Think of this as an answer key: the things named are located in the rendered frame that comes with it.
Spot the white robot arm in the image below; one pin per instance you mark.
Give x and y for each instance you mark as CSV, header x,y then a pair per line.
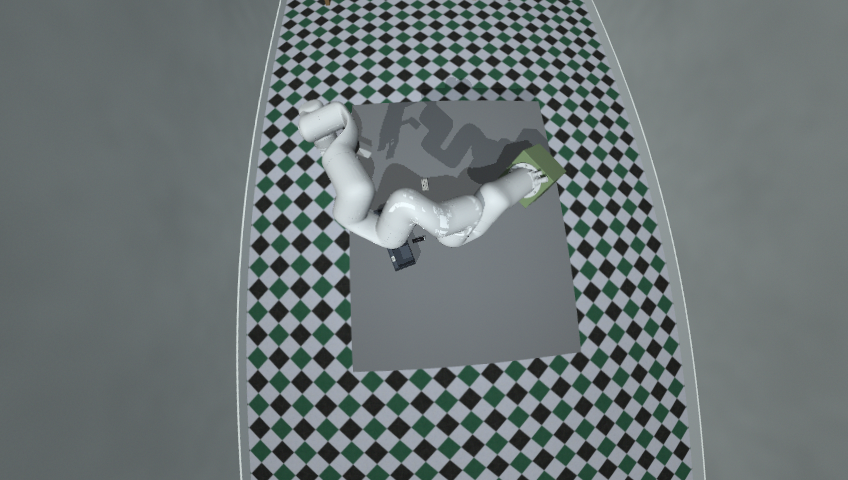
x,y
405,207

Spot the dark grey bin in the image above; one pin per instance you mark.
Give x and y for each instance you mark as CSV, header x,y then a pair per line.
x,y
401,257

